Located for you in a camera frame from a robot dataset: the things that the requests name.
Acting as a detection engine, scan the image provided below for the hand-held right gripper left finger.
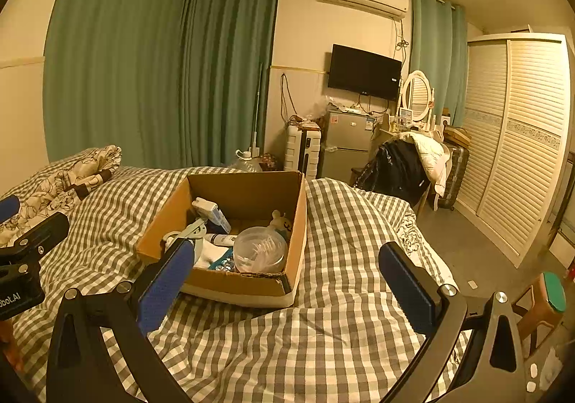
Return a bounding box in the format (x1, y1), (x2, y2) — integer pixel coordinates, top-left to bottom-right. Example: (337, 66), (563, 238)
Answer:
(46, 238), (196, 403)

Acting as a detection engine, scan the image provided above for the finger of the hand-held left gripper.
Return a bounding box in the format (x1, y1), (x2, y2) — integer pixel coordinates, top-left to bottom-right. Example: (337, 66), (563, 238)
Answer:
(0, 195), (22, 225)
(0, 211), (71, 273)

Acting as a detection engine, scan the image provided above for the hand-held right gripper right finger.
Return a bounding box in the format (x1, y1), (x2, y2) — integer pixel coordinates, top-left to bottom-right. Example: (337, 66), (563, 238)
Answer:
(378, 242), (527, 403)

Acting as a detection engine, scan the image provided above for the white sock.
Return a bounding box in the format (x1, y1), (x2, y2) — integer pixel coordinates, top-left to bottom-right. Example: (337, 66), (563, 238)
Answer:
(193, 243), (234, 270)

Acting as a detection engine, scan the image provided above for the pale green plastic hanger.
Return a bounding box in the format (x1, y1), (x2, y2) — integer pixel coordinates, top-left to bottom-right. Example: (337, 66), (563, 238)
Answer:
(161, 219), (208, 247)

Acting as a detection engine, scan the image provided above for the white tube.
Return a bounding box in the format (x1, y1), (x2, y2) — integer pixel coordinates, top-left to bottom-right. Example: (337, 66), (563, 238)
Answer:
(203, 233), (238, 248)

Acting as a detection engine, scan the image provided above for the pale tissue pack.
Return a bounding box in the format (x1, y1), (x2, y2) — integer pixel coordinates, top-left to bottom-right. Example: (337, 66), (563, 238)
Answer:
(192, 197), (233, 235)

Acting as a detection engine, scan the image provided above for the clear plastic bottle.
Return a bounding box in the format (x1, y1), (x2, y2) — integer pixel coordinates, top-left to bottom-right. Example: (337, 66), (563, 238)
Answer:
(233, 226), (289, 274)

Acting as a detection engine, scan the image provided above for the cardboard box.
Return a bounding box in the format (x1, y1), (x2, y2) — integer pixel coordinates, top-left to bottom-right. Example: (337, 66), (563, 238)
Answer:
(136, 170), (308, 309)

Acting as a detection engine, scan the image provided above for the floral quilt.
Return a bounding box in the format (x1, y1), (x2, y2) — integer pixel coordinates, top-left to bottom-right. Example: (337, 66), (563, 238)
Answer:
(0, 145), (123, 247)

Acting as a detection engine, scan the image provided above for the black jacket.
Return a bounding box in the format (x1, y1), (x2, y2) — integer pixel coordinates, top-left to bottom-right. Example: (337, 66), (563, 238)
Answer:
(350, 140), (430, 209)

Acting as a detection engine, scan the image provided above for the dark hard suitcase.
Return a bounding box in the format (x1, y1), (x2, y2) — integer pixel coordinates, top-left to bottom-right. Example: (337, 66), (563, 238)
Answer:
(436, 143), (470, 211)

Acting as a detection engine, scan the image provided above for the white padded jacket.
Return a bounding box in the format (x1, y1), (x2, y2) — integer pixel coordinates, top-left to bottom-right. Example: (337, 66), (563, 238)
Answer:
(406, 132), (452, 200)

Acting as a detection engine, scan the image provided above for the wooden stool green seat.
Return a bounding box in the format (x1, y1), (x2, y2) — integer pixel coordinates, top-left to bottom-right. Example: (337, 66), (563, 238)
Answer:
(512, 272), (568, 354)

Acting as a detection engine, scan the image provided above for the large clear water jug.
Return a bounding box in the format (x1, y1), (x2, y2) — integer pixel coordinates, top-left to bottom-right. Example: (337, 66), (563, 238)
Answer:
(227, 150), (264, 174)

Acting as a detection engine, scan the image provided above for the silver small fridge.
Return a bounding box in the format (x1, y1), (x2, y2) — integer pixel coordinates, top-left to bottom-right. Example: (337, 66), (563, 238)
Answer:
(320, 110), (376, 179)

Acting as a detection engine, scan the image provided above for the white plastic bag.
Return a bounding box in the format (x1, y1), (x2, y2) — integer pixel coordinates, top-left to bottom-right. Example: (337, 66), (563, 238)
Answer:
(525, 347), (565, 395)

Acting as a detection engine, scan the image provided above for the brown bag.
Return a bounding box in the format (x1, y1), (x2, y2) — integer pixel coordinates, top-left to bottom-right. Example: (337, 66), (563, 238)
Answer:
(445, 127), (473, 148)

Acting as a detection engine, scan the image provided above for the white vanity table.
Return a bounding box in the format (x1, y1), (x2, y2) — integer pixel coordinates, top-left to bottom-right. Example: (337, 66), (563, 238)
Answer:
(373, 113), (446, 148)

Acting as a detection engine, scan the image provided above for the white ribbed suitcase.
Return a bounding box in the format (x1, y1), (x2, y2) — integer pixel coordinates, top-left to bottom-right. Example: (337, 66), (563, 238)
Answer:
(284, 124), (322, 179)

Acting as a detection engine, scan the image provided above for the white louvred wardrobe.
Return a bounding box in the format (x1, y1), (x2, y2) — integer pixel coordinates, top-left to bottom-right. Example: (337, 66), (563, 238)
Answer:
(454, 32), (575, 270)

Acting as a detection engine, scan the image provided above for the wide green curtain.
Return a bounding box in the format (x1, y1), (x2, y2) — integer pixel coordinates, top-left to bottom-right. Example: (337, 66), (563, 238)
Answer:
(42, 0), (197, 168)

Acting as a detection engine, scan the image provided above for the oval white vanity mirror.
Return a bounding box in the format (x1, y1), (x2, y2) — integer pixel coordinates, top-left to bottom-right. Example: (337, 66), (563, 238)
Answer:
(401, 70), (436, 123)

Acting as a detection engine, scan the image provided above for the white pole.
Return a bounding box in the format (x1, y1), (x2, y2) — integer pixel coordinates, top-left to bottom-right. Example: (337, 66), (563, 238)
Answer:
(250, 64), (264, 157)

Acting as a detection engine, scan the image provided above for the narrow green curtain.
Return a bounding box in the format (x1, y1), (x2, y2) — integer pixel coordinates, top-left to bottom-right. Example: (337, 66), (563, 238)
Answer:
(180, 0), (284, 168)

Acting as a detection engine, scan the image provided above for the teal window curtain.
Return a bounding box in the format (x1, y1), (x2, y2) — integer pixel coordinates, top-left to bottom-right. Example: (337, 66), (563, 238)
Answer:
(406, 0), (468, 128)

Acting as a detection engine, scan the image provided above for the black wall television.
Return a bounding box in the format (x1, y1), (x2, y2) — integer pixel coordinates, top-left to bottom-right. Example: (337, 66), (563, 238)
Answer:
(327, 43), (403, 101)

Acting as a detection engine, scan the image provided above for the hanging dark cable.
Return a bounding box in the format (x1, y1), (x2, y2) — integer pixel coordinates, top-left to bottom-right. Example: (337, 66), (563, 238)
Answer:
(279, 73), (295, 121)

